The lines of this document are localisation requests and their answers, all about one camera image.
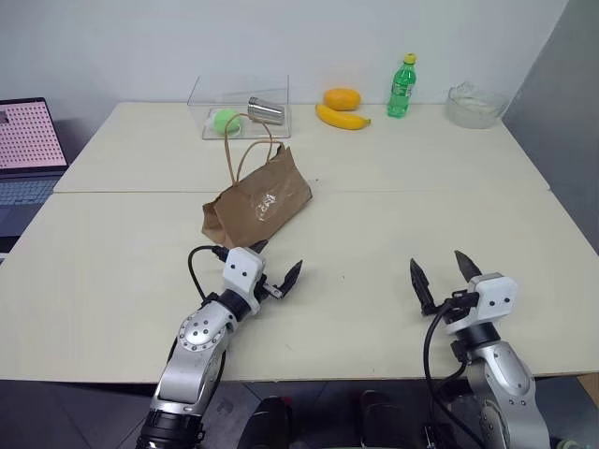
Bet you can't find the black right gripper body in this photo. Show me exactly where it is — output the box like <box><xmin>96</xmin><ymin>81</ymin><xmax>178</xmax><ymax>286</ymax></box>
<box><xmin>420</xmin><ymin>289</ymin><xmax>481</xmax><ymax>325</ymax></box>

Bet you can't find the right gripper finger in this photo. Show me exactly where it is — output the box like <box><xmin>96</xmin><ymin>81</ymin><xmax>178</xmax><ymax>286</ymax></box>
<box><xmin>453</xmin><ymin>250</ymin><xmax>484</xmax><ymax>284</ymax></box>
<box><xmin>409</xmin><ymin>257</ymin><xmax>437</xmax><ymax>312</ymax></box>

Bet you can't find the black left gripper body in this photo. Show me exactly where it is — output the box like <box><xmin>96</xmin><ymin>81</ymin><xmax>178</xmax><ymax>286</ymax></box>
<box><xmin>259</xmin><ymin>274</ymin><xmax>288</xmax><ymax>301</ymax></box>

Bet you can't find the brown paper bag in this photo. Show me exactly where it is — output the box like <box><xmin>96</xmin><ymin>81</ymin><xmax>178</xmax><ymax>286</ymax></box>
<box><xmin>201</xmin><ymin>113</ymin><xmax>314</xmax><ymax>249</ymax></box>

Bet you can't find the green ball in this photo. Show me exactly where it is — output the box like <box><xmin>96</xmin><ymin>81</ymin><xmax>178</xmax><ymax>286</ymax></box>
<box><xmin>210</xmin><ymin>108</ymin><xmax>242</xmax><ymax>137</ymax></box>

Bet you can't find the dark rounded shape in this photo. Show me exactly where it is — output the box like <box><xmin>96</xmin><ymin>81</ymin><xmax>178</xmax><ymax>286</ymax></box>
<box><xmin>233</xmin><ymin>396</ymin><xmax>294</xmax><ymax>449</ymax></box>
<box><xmin>358</xmin><ymin>390</ymin><xmax>417</xmax><ymax>449</ymax></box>

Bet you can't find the silver metal can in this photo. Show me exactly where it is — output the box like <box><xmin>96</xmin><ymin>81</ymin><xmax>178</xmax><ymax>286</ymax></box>
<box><xmin>246</xmin><ymin>96</ymin><xmax>286</xmax><ymax>126</ymax></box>

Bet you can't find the yellow banana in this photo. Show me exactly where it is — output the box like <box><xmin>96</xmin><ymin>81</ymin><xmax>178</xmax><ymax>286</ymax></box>
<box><xmin>314</xmin><ymin>103</ymin><xmax>373</xmax><ymax>131</ymax></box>

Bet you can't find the clear glass bowl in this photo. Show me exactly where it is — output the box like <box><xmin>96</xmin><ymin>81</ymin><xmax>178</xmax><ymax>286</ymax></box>
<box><xmin>445</xmin><ymin>80</ymin><xmax>509</xmax><ymax>129</ymax></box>

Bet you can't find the clear plastic box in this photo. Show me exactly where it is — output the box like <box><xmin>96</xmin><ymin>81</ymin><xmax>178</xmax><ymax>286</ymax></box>
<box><xmin>187</xmin><ymin>74</ymin><xmax>292</xmax><ymax>141</ymax></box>

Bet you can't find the orange fruit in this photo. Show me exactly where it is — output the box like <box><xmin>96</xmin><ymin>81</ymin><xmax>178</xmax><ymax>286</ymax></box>
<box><xmin>323</xmin><ymin>87</ymin><xmax>362</xmax><ymax>112</ymax></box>

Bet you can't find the green plastic soda bottle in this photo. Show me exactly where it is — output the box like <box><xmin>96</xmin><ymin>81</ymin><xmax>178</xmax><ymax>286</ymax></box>
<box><xmin>386</xmin><ymin>52</ymin><xmax>417</xmax><ymax>118</ymax></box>

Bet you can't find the grey laptop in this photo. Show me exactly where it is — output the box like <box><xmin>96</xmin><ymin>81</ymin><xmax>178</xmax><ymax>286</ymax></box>
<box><xmin>0</xmin><ymin>97</ymin><xmax>70</xmax><ymax>253</ymax></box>

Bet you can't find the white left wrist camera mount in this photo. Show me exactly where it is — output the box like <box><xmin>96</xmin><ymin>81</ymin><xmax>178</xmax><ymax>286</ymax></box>
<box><xmin>221</xmin><ymin>247</ymin><xmax>267</xmax><ymax>315</ymax></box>

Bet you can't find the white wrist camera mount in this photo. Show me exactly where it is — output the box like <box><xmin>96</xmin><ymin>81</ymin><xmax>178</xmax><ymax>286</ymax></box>
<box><xmin>444</xmin><ymin>271</ymin><xmax>519</xmax><ymax>334</ymax></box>
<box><xmin>221</xmin><ymin>247</ymin><xmax>267</xmax><ymax>315</ymax></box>

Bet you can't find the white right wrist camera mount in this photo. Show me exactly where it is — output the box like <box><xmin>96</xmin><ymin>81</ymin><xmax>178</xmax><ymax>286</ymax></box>
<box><xmin>444</xmin><ymin>271</ymin><xmax>519</xmax><ymax>334</ymax></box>

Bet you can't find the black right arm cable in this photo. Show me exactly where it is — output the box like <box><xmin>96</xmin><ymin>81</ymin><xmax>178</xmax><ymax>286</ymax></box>
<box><xmin>423</xmin><ymin>298</ymin><xmax>484</xmax><ymax>449</ymax></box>

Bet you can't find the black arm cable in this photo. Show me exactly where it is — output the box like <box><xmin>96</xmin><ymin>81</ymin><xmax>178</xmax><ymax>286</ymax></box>
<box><xmin>423</xmin><ymin>298</ymin><xmax>484</xmax><ymax>449</ymax></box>
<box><xmin>187</xmin><ymin>244</ymin><xmax>229</xmax><ymax>300</ymax></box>

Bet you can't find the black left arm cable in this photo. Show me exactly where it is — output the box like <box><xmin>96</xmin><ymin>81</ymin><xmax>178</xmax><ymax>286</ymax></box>
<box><xmin>187</xmin><ymin>244</ymin><xmax>229</xmax><ymax>300</ymax></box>

